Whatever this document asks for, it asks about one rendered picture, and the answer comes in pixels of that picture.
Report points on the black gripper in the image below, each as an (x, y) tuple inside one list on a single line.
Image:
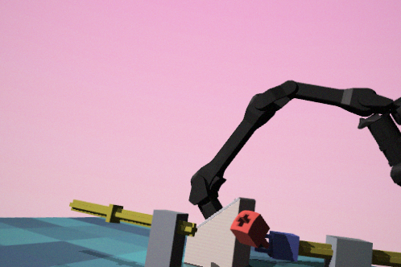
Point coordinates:
[(391, 148)]

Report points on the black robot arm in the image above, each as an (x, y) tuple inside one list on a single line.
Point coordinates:
[(207, 181)]

